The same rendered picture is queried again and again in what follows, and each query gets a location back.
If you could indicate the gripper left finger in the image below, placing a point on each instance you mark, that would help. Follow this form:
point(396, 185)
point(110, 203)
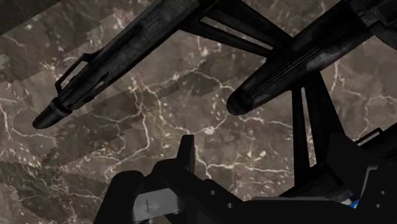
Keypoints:
point(167, 176)

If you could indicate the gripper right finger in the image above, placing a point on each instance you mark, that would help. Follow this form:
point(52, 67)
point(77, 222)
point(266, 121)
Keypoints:
point(377, 173)

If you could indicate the black pen with clip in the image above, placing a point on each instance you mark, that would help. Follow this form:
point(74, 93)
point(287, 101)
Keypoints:
point(124, 59)

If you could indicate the black ribbed marker pen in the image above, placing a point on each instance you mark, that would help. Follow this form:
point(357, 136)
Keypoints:
point(297, 62)

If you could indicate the black triangular frame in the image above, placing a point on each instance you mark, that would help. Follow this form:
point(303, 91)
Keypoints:
point(321, 124)

